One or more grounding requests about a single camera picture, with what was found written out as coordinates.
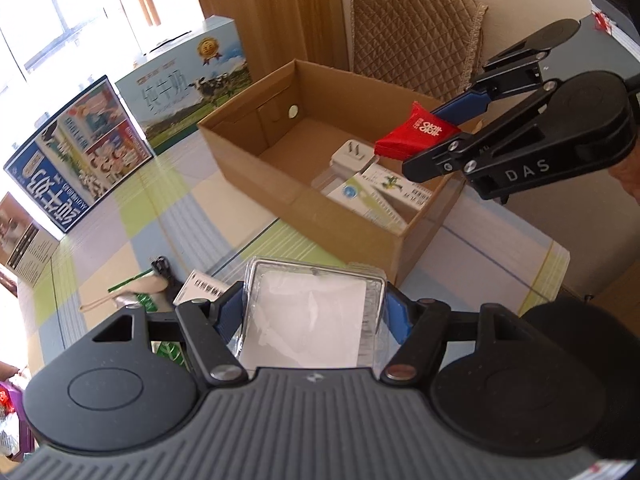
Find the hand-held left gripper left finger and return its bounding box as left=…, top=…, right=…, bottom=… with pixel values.
left=91, top=280, right=249, bottom=387

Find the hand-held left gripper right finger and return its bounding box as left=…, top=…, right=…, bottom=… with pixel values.
left=379, top=284, right=526, bottom=387

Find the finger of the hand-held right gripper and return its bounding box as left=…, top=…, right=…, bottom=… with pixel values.
left=402, top=79, right=559, bottom=182
left=430, top=39, right=547, bottom=124

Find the red packet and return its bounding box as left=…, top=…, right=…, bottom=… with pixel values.
left=374, top=101, right=464, bottom=162

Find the clear plastic box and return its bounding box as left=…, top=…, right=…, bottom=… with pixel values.
left=227, top=257, right=402, bottom=370

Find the narrow white medicine box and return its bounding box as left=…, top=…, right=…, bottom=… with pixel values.
left=362, top=163, right=435, bottom=210

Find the large white green medicine box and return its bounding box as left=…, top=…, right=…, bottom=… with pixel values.
left=322, top=179, right=407, bottom=234

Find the brown cardboard box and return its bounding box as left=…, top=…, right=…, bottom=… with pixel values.
left=197, top=58, right=484, bottom=287

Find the white grey power adapter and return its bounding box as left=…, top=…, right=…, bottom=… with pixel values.
left=329, top=140, right=377, bottom=179

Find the checked cloth desktop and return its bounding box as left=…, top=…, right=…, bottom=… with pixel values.
left=14, top=130, right=572, bottom=377

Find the green leaf print packet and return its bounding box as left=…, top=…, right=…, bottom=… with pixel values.
left=134, top=294, right=187, bottom=363

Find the quilted brown chair cushion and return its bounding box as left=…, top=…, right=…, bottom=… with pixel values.
left=349, top=0, right=489, bottom=104

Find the wooden spoon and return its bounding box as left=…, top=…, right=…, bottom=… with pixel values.
left=79, top=275, right=174, bottom=314

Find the wooden cabinet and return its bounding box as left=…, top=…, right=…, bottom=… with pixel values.
left=186, top=0, right=349, bottom=83

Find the white product box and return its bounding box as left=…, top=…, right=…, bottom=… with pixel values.
left=0, top=192, right=61, bottom=289

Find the dark blue milk carton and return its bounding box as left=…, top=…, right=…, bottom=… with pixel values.
left=3, top=74, right=154, bottom=234

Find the light blue milk carton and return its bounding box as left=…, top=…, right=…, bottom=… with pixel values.
left=114, top=14, right=254, bottom=157

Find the black cable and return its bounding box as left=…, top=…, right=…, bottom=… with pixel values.
left=150, top=255, right=177, bottom=287

